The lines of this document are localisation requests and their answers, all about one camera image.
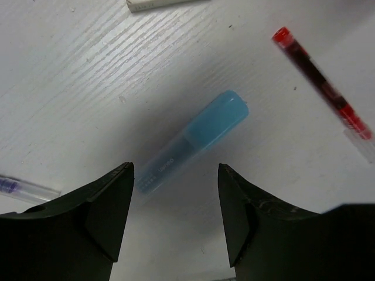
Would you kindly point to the red gel pen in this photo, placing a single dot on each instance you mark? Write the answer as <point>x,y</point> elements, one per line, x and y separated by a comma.
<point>357,131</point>

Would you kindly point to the purple gel pen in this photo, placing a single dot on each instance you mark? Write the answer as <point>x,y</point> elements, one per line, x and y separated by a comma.
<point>26,191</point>

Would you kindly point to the blue highlighter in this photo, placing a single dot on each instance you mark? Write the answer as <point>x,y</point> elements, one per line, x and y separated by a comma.
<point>208,127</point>

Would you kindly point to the white eraser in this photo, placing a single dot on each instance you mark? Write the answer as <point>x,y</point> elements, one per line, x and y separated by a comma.
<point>137,6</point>

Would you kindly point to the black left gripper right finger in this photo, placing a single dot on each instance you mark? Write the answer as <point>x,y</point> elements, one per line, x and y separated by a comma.
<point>270,239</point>

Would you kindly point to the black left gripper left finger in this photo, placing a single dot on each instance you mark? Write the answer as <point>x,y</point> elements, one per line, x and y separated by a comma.
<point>77,236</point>

